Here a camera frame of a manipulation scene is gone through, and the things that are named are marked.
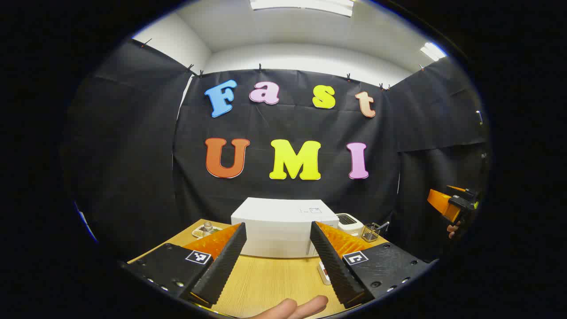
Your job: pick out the white toaster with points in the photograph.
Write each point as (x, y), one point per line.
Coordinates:
(350, 223)

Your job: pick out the clear plastic water bottle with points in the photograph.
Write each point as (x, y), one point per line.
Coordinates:
(207, 228)

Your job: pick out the small ceiling light panel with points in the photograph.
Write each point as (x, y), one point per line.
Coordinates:
(433, 51)

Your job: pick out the white divided food tray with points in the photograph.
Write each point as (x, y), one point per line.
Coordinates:
(217, 230)

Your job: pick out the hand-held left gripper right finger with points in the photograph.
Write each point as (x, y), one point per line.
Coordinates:
(334, 266)

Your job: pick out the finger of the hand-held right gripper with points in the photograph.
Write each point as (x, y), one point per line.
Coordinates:
(443, 204)
(463, 192)

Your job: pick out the small white rectangular container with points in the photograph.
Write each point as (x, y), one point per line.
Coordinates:
(326, 278)

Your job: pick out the large ceiling light panel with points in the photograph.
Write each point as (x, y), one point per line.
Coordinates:
(301, 5)

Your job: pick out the metal spoon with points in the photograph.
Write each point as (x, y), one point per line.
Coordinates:
(384, 226)

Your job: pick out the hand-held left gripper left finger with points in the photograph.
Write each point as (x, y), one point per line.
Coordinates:
(223, 266)

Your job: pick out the black backdrop cloth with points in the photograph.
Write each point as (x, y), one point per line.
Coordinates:
(288, 124)

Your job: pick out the white microwave oven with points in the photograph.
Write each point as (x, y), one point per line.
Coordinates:
(279, 230)

